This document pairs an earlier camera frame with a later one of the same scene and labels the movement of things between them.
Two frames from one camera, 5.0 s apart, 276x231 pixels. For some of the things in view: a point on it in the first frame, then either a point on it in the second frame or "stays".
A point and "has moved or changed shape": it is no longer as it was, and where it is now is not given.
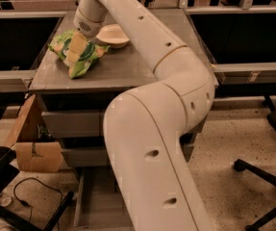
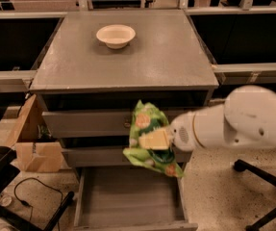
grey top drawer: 74,123 stays
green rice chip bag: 60,45 has moved or changed shape
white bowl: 112,36 stays
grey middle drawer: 95,157 stays
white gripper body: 88,25 to 182,133
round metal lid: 3,200 stays
